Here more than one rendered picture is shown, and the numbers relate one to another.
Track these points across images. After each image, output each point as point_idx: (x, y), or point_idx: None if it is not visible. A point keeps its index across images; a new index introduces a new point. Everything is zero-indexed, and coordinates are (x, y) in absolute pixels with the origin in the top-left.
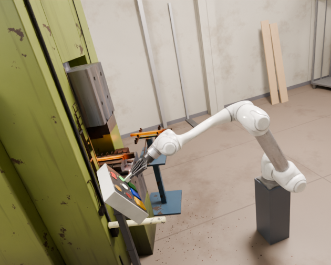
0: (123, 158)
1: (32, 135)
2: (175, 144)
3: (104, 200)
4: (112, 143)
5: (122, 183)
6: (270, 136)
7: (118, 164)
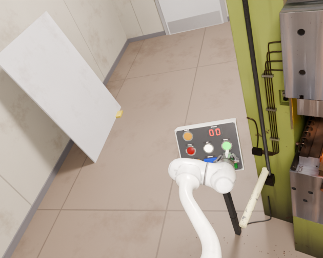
0: None
1: None
2: (168, 171)
3: (178, 127)
4: None
5: (209, 144)
6: None
7: (308, 153)
